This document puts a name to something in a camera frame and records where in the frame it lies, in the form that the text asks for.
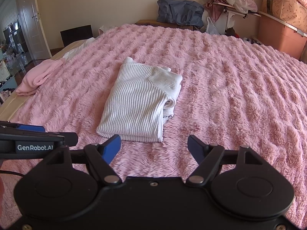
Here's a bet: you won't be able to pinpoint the white folding table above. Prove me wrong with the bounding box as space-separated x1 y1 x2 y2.
212 2 261 34

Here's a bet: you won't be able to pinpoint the patterned beige storage bag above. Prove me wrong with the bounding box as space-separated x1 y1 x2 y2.
261 0 307 33

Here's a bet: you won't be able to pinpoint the black bedside box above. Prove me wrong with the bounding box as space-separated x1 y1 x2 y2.
60 25 93 47

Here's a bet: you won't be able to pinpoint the dark blue bag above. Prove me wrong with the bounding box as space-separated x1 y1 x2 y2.
157 0 205 29

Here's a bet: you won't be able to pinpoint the white door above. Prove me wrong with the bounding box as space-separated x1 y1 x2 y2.
17 0 51 60

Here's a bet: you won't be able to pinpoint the white knitted sweater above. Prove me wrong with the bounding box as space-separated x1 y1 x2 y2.
96 57 183 142

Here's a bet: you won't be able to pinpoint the pink clothes on table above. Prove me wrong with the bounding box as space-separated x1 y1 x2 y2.
204 0 228 22

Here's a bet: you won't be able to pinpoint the folded pink garment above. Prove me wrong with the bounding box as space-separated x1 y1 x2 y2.
16 58 66 96

